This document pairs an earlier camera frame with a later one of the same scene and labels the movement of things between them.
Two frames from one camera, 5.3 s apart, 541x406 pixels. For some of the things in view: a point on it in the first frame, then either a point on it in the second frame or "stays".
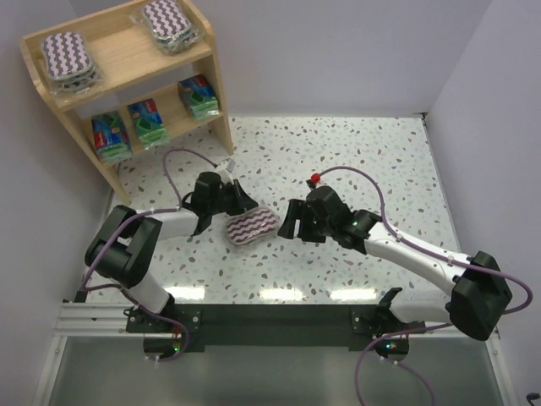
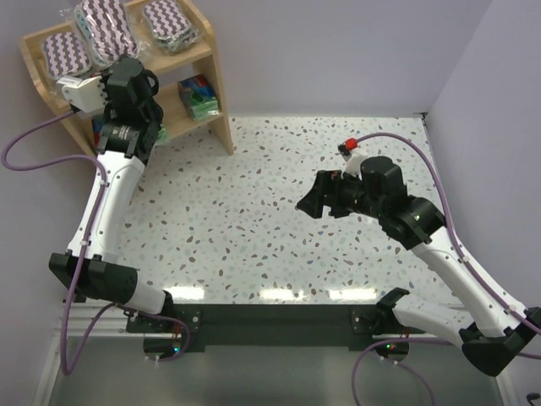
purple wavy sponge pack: x=169 y=28 stays
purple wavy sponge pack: x=68 y=64 stays
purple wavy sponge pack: x=251 y=225 -> x=106 y=30
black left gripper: x=232 y=199 -> x=153 y=128
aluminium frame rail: x=95 y=319 stays
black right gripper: x=303 y=221 -> x=330 y=194
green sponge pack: x=199 y=97 stays
